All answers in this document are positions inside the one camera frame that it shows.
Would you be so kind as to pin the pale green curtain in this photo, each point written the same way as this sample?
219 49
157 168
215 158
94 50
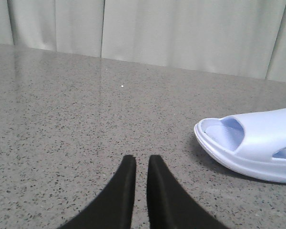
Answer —
237 37

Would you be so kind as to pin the light blue slipper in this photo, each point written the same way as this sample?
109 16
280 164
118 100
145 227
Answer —
252 144

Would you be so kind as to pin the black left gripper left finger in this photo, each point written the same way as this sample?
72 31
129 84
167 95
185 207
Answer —
113 207

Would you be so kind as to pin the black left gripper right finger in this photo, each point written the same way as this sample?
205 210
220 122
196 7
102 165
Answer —
169 205

